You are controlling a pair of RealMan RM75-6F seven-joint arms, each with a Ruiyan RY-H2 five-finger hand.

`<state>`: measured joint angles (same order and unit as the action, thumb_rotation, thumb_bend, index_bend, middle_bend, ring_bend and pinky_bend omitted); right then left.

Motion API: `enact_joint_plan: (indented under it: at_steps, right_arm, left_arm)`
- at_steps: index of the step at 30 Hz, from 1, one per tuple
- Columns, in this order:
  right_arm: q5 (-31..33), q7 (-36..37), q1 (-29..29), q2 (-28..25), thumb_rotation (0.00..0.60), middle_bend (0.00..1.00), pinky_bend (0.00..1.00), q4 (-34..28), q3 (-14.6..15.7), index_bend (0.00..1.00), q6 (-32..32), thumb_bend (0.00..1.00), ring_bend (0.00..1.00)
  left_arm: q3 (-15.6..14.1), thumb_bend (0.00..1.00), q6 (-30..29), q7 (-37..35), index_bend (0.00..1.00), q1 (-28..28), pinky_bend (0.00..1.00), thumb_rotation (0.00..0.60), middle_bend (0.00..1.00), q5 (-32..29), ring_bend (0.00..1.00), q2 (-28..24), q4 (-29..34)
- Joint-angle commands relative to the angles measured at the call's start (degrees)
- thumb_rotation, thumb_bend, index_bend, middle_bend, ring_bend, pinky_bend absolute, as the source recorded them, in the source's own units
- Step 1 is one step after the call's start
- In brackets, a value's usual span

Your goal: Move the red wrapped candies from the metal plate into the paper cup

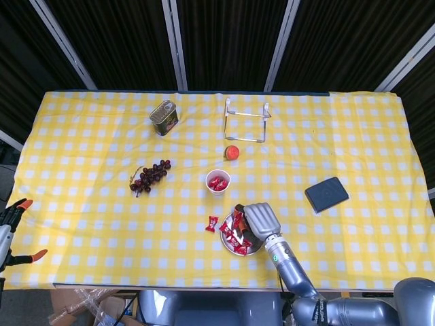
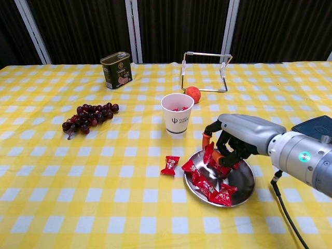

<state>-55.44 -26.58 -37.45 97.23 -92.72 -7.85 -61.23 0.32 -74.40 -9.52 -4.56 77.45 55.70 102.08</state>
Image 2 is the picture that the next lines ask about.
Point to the dark red grape bunch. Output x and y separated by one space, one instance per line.
88 115

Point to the white metal frame post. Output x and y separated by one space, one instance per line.
134 31
330 56
230 31
33 31

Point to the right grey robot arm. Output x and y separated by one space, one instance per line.
306 160

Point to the white paper cup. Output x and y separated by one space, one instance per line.
177 124

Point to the dark blue flat case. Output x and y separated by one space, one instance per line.
316 127

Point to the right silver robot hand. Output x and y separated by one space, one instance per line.
251 132

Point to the yellow white checked tablecloth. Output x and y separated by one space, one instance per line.
103 194

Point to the green rectangular tin can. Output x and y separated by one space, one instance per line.
116 75

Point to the round steel plate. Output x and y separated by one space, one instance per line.
241 181

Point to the black pleated curtain panel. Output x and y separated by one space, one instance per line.
83 26
285 26
181 26
10 31

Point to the red apple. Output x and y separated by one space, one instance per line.
194 93

